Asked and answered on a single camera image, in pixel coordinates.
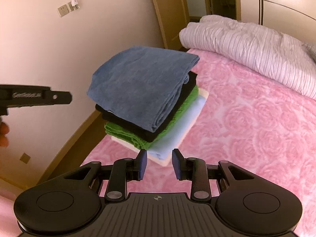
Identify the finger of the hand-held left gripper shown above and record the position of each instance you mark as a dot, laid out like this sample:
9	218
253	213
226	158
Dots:
61	98

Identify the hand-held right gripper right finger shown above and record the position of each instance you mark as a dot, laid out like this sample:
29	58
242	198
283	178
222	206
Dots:
176	164

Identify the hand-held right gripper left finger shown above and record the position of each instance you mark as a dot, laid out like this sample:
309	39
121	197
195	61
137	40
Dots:
143	164

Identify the blue denim jeans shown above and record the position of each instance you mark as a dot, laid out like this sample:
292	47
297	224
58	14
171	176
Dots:
138	84

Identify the person's left hand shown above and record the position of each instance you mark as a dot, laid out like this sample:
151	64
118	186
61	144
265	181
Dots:
3	135

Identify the folded light blue garment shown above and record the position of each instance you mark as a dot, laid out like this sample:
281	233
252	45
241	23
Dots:
177	133

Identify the folded green garment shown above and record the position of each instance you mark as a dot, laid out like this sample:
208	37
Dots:
123	135

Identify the pink floral blanket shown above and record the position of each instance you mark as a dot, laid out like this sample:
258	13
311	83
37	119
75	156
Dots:
246	128

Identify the folded black garment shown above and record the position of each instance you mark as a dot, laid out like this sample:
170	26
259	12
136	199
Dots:
188	84

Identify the white plug adapter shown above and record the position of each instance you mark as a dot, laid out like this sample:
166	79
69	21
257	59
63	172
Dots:
74	3

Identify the wooden door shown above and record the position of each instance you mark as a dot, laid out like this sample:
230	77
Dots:
170	12

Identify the striped light pink quilt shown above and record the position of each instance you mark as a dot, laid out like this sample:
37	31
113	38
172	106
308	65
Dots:
246	42

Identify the grey cushion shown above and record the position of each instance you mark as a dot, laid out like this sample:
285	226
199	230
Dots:
311	53

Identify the cream panelled wardrobe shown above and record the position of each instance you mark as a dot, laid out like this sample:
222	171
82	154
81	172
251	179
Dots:
284	0

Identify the brown square wall plate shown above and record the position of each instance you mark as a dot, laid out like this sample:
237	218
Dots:
24	157

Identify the beige wall socket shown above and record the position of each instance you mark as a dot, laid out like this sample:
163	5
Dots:
63	11

